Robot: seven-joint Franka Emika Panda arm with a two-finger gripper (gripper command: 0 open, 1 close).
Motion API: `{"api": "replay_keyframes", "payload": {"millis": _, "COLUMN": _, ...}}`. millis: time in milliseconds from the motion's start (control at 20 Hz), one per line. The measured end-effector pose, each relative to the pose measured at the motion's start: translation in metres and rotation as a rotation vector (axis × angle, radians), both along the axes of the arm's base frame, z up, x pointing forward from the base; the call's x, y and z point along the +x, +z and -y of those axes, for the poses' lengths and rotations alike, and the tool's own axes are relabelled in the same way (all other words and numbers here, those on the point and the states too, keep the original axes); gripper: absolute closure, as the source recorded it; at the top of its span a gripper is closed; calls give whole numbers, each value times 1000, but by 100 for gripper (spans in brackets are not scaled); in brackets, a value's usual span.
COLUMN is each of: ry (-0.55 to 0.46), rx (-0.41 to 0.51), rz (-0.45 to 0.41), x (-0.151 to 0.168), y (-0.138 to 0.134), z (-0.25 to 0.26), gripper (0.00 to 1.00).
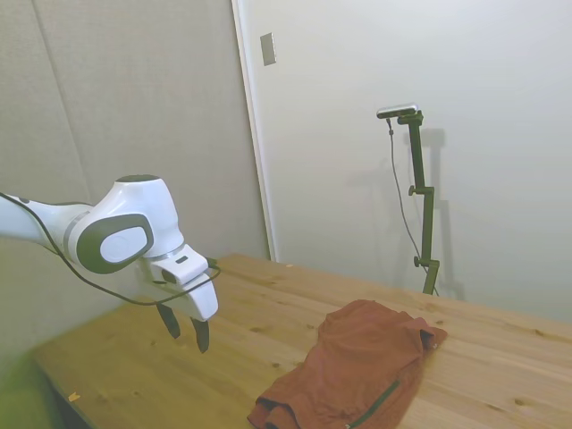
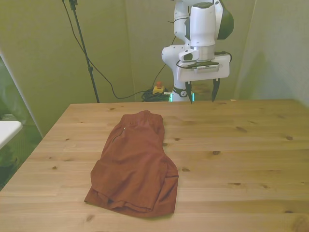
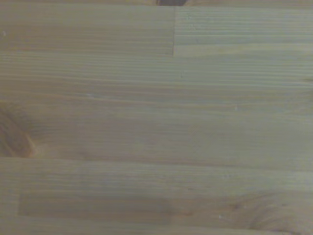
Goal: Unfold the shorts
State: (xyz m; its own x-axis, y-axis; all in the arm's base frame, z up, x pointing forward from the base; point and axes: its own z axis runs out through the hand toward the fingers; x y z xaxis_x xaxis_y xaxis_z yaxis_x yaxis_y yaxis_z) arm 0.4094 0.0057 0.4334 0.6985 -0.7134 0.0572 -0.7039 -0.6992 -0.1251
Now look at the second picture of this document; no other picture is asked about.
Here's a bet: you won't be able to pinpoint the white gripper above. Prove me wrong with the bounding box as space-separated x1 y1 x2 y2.
175 53 231 105

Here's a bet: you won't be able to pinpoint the rust orange shorts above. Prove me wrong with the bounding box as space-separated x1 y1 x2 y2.
84 110 180 218

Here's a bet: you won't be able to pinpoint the yellow emergency stop button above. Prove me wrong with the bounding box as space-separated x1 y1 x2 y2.
153 81 165 95

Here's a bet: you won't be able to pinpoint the black tripod pole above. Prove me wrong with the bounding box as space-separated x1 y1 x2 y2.
69 0 100 103

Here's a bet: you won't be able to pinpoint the white side table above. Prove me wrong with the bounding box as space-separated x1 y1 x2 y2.
0 120 23 149

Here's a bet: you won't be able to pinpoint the grey wrist camera bar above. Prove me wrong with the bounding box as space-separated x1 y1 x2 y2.
193 61 222 73

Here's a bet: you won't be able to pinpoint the thin black cable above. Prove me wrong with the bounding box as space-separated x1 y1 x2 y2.
153 63 168 87

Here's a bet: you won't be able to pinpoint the dark coiled cable bundle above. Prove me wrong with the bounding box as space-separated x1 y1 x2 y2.
141 88 173 102

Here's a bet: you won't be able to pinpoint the black tripod camera cable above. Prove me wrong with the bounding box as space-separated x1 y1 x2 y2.
61 0 155 100

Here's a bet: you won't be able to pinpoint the white frame post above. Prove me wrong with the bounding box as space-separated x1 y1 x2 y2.
0 49 44 138

